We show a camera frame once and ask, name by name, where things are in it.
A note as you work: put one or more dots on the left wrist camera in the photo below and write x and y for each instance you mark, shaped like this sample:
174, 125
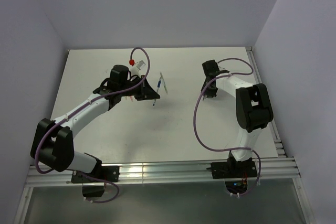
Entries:
136, 65

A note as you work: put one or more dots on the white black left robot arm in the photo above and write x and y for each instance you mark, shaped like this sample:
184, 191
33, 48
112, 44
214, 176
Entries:
53, 141

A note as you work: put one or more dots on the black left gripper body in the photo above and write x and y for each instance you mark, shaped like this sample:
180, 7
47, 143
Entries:
137, 92

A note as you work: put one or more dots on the blue ballpoint pen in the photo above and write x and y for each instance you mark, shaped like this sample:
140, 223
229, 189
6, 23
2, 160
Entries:
157, 89

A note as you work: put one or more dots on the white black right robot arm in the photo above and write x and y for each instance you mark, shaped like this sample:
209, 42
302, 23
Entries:
253, 107

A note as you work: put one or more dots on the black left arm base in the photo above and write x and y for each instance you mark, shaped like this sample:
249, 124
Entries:
94, 185

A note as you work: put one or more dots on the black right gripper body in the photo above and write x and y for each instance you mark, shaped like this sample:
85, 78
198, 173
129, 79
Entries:
211, 91

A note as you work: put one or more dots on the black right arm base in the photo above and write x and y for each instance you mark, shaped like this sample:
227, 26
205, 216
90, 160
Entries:
231, 169

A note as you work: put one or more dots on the aluminium front rail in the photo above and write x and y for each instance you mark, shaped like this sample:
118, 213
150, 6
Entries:
166, 172

